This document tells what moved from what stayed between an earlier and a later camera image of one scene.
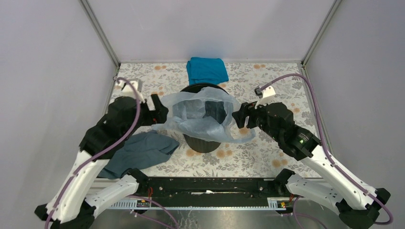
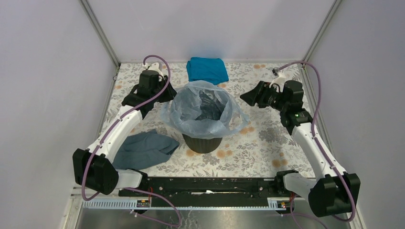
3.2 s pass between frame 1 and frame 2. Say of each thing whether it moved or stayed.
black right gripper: moved
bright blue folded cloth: stayed
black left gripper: moved
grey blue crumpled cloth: stayed
